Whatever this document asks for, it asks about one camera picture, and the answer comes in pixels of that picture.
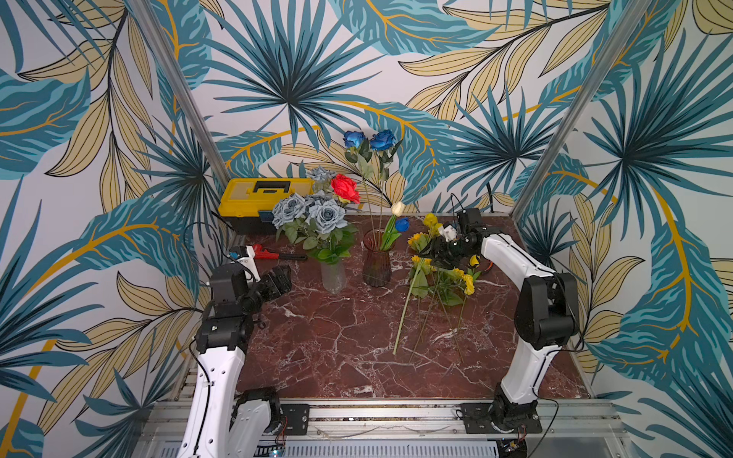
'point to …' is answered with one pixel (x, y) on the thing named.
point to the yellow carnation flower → (470, 285)
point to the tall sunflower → (419, 241)
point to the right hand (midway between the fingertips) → (426, 256)
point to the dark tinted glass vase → (377, 268)
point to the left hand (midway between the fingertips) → (277, 276)
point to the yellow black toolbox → (246, 204)
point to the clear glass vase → (333, 276)
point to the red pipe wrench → (260, 253)
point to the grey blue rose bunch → (318, 222)
